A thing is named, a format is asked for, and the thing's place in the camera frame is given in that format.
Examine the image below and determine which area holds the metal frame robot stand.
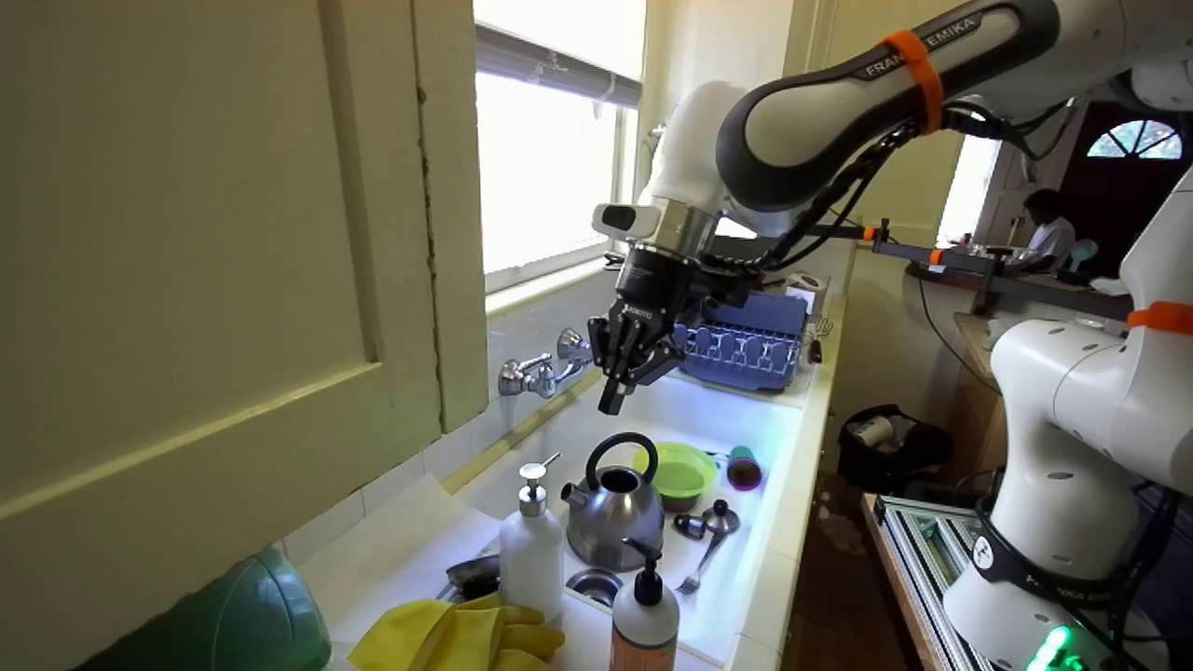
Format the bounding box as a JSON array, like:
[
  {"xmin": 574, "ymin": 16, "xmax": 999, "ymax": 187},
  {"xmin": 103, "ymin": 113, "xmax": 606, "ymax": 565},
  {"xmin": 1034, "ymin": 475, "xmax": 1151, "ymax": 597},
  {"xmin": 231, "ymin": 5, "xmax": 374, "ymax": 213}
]
[{"xmin": 862, "ymin": 493, "xmax": 999, "ymax": 671}]

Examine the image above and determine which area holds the dark door arched window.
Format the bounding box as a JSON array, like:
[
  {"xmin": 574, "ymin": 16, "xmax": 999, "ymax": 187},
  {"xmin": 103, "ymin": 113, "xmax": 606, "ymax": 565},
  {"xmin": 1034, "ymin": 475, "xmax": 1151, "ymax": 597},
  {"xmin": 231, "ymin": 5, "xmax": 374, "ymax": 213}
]
[{"xmin": 1079, "ymin": 105, "xmax": 1193, "ymax": 237}]

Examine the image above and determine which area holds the lime green plastic bowl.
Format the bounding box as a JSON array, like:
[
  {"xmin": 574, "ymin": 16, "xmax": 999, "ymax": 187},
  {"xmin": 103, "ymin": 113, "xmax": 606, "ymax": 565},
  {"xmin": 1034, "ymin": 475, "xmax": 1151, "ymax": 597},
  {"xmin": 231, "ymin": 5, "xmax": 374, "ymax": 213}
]
[{"xmin": 629, "ymin": 438, "xmax": 723, "ymax": 510}]

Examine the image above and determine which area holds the cluttered background table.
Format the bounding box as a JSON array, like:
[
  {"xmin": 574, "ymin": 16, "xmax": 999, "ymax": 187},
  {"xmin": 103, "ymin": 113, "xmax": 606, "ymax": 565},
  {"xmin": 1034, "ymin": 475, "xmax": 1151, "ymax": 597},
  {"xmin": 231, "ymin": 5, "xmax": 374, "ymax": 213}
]
[{"xmin": 867, "ymin": 234, "xmax": 1132, "ymax": 319}]

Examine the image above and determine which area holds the green cup purple rim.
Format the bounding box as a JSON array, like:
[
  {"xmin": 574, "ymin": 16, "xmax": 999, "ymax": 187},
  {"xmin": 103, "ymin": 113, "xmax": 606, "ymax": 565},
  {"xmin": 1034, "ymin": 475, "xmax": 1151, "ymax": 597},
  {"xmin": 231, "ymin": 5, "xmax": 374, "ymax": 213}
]
[{"xmin": 723, "ymin": 444, "xmax": 768, "ymax": 494}]

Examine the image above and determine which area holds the steel measuring ladle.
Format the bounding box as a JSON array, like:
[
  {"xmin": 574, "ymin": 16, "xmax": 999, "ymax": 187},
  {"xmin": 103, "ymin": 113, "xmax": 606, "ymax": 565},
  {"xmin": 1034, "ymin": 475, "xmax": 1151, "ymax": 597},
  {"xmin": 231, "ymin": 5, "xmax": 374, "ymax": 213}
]
[{"xmin": 670, "ymin": 494, "xmax": 746, "ymax": 545}]

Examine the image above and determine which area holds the white ceramic sink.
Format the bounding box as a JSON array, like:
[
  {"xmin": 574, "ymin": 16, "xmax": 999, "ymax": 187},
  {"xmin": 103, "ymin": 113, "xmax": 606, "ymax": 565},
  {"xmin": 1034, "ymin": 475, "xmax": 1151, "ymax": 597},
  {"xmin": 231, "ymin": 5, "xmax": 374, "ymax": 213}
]
[{"xmin": 459, "ymin": 369, "xmax": 811, "ymax": 667}]

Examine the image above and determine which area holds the black trash bin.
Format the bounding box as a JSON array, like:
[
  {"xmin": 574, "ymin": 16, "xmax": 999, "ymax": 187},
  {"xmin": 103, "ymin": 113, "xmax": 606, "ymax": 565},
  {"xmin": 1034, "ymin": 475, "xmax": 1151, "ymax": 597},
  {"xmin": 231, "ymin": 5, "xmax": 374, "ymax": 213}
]
[{"xmin": 836, "ymin": 402, "xmax": 959, "ymax": 500}]

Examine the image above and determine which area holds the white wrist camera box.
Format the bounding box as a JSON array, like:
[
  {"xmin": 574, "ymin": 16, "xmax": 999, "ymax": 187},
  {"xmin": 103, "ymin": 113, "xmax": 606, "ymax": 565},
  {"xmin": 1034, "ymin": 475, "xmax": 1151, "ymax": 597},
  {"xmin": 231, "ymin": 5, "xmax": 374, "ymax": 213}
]
[{"xmin": 589, "ymin": 196, "xmax": 665, "ymax": 243}]

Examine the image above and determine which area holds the yellow cloth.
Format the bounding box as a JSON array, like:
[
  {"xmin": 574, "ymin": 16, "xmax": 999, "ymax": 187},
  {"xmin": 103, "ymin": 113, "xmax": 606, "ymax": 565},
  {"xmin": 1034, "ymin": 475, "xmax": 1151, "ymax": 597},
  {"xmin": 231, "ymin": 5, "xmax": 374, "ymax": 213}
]
[{"xmin": 348, "ymin": 592, "xmax": 570, "ymax": 671}]

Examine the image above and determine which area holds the chrome faucet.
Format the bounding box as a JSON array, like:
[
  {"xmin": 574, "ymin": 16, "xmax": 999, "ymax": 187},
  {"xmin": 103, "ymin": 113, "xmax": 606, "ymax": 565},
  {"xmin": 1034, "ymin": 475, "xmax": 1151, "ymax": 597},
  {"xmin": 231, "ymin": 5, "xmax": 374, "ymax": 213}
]
[{"xmin": 497, "ymin": 324, "xmax": 598, "ymax": 402}]

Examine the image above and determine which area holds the stainless steel kettle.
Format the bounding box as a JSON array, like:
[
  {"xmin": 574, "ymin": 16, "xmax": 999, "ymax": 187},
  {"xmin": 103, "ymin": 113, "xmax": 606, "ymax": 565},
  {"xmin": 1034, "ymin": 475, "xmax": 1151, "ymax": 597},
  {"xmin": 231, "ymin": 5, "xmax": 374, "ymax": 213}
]
[{"xmin": 558, "ymin": 428, "xmax": 667, "ymax": 574}]

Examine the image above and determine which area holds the cream cabinet door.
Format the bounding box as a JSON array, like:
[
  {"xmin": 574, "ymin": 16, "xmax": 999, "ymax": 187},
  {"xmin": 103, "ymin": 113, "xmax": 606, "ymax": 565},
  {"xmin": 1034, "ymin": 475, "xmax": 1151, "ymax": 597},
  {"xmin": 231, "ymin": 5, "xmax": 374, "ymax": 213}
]
[{"xmin": 0, "ymin": 0, "xmax": 491, "ymax": 671}]

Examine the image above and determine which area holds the blue dish rack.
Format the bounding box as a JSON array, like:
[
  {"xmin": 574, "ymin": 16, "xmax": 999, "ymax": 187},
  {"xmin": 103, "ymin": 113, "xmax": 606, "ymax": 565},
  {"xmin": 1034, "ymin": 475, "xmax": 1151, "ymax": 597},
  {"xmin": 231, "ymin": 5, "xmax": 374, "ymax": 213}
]
[{"xmin": 676, "ymin": 280, "xmax": 815, "ymax": 400}]

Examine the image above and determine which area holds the steel sink drain strainer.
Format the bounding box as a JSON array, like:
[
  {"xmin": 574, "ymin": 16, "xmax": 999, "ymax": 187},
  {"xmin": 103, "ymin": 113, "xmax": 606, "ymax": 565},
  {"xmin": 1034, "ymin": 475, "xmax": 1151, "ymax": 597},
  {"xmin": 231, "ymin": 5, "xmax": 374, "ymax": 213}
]
[{"xmin": 565, "ymin": 565, "xmax": 628, "ymax": 610}]

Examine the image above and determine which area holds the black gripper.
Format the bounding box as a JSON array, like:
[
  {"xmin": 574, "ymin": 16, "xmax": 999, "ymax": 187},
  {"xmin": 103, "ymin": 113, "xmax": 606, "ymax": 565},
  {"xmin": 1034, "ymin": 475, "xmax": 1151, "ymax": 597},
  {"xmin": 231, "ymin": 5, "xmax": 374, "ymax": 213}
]
[{"xmin": 585, "ymin": 248, "xmax": 711, "ymax": 417}]

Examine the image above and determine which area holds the pink bottle black pump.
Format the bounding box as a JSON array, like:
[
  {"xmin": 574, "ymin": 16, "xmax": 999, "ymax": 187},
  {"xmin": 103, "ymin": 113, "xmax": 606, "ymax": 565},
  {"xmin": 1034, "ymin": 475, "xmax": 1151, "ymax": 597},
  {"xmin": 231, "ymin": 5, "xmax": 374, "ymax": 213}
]
[{"xmin": 606, "ymin": 536, "xmax": 686, "ymax": 671}]

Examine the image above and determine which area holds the green round object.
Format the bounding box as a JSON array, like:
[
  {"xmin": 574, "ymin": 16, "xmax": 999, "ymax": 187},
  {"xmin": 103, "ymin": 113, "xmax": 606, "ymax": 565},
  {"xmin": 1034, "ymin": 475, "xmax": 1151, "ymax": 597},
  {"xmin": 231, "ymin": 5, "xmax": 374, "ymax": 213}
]
[{"xmin": 72, "ymin": 545, "xmax": 336, "ymax": 671}]

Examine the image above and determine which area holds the seated person white shirt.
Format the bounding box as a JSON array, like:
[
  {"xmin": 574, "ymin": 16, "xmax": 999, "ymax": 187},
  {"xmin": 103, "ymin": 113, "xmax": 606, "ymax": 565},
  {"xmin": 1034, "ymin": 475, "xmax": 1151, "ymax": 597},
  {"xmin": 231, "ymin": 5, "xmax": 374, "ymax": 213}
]
[{"xmin": 1010, "ymin": 187, "xmax": 1082, "ymax": 270}]

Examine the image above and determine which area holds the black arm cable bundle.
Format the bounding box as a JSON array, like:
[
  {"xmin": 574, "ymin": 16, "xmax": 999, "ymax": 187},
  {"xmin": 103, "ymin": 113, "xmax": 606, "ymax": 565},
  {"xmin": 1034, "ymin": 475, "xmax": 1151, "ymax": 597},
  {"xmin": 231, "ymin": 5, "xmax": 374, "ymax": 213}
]
[{"xmin": 762, "ymin": 96, "xmax": 1084, "ymax": 270}]

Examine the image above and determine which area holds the steel fork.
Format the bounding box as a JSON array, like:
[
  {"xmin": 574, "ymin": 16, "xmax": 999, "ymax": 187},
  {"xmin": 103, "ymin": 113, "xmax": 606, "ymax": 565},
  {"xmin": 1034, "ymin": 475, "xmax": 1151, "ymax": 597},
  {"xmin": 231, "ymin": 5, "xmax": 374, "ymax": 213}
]
[{"xmin": 676, "ymin": 526, "xmax": 731, "ymax": 601}]

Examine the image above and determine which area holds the round black steel dish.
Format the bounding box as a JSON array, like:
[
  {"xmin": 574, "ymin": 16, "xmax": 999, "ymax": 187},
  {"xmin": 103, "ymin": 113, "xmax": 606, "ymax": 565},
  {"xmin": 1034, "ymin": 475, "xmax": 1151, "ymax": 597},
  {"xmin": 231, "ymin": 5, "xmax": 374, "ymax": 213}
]
[{"xmin": 444, "ymin": 553, "xmax": 505, "ymax": 603}]

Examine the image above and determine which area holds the bright window cream frame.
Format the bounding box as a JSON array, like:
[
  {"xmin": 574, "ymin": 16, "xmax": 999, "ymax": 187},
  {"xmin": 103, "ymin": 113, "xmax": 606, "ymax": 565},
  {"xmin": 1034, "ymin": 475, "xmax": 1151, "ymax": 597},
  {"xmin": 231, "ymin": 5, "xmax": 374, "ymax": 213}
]
[{"xmin": 470, "ymin": 0, "xmax": 649, "ymax": 293}]

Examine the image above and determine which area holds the white pump bottle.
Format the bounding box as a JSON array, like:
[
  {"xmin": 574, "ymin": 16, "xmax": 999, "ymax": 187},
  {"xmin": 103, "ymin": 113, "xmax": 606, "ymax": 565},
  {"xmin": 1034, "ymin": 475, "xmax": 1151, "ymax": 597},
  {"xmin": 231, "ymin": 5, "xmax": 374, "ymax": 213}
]
[{"xmin": 497, "ymin": 459, "xmax": 570, "ymax": 628}]

